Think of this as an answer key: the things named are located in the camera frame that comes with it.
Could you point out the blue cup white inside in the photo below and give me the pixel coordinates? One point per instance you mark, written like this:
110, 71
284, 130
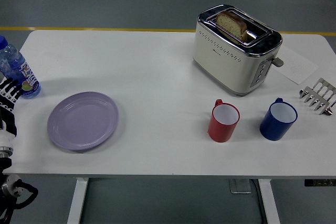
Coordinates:
277, 123

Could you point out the white table leg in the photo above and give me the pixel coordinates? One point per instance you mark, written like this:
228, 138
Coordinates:
270, 203
77, 200

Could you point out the white paper sheet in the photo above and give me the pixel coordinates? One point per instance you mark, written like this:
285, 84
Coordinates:
299, 68

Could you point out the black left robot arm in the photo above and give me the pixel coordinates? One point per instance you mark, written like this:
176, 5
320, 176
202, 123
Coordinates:
15, 190

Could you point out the cream chrome toaster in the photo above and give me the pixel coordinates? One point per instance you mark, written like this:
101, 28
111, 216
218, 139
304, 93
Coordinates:
231, 61

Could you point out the clear bottle blue label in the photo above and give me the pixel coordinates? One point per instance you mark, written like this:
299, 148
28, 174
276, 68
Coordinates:
18, 72

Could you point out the black table height controller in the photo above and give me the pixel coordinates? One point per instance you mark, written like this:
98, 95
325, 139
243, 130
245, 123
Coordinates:
320, 182

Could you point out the grey control box under table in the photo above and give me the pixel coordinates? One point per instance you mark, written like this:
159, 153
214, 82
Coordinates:
240, 186

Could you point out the bread slice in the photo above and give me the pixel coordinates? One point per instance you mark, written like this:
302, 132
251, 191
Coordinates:
232, 24

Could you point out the purple plate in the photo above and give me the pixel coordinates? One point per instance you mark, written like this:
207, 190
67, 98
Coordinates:
83, 121

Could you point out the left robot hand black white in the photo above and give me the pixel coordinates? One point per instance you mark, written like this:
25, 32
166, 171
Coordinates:
8, 119

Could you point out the red cup white inside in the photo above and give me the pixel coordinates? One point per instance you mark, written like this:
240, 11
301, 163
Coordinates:
223, 124

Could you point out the silver metal toast rack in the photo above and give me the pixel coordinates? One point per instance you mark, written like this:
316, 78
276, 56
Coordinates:
319, 94

